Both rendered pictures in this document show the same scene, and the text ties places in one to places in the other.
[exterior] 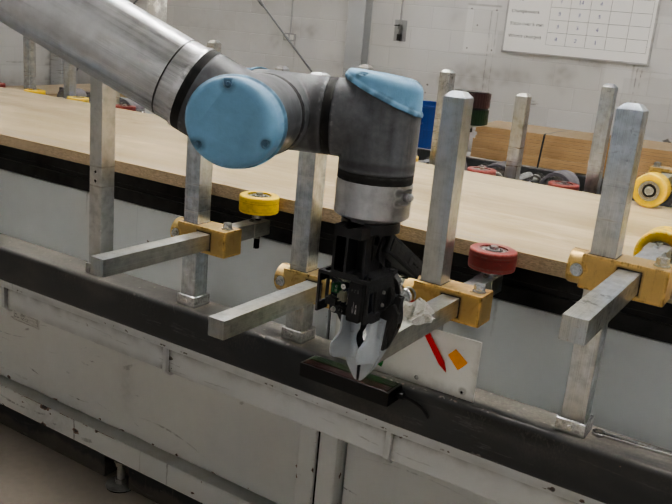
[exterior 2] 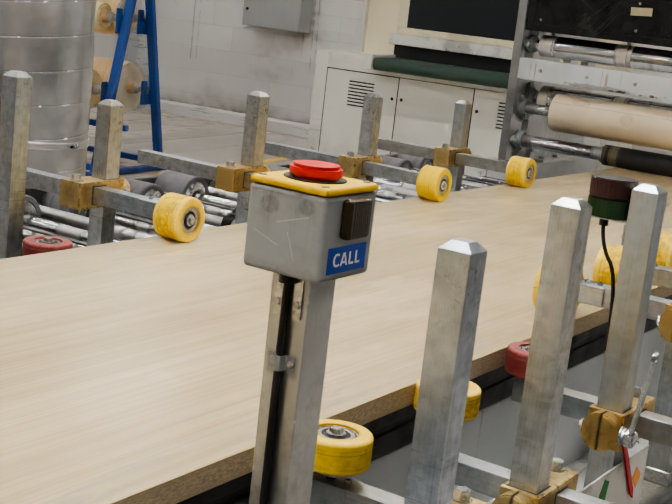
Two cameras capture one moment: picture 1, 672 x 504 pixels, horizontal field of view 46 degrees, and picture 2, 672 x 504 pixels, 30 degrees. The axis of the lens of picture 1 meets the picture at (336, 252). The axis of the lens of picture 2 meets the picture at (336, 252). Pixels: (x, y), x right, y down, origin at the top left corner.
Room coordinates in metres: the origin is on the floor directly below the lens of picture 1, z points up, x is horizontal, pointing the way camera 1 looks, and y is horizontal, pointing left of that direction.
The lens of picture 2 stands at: (1.56, 1.42, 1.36)
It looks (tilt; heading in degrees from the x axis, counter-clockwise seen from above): 12 degrees down; 271
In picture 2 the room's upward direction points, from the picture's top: 7 degrees clockwise
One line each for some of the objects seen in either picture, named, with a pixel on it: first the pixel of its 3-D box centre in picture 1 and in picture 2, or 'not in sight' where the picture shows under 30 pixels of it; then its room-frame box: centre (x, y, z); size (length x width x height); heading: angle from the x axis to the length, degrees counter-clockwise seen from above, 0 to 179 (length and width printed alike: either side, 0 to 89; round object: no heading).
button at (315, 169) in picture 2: not in sight; (315, 174); (1.60, 0.49, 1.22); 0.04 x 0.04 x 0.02
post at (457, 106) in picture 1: (439, 246); (620, 366); (1.21, -0.16, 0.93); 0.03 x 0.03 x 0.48; 59
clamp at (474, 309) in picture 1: (446, 298); (615, 420); (1.20, -0.18, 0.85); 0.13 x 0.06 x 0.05; 59
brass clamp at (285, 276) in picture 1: (313, 284); (533, 500); (1.33, 0.03, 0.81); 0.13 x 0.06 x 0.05; 59
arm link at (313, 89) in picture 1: (283, 111); not in sight; (0.94, 0.08, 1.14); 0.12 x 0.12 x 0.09; 80
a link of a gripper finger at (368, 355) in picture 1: (366, 352); not in sight; (0.92, -0.05, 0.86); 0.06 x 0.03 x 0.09; 149
